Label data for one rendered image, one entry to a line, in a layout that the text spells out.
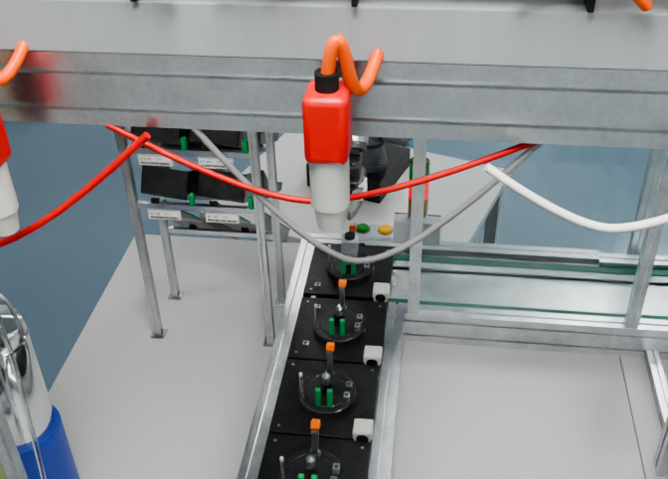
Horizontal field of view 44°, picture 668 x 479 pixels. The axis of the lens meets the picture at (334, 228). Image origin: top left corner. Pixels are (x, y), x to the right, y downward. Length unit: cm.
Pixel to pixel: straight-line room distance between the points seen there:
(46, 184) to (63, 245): 64
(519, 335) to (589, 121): 144
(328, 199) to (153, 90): 24
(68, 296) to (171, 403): 190
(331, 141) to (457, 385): 148
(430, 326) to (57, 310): 214
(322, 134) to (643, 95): 34
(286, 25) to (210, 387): 150
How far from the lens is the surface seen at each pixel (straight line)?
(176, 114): 97
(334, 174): 85
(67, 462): 195
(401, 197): 293
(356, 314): 223
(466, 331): 232
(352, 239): 233
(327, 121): 81
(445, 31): 87
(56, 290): 412
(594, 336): 235
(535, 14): 87
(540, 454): 212
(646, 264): 222
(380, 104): 92
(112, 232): 443
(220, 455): 210
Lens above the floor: 246
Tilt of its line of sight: 35 degrees down
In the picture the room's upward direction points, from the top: 2 degrees counter-clockwise
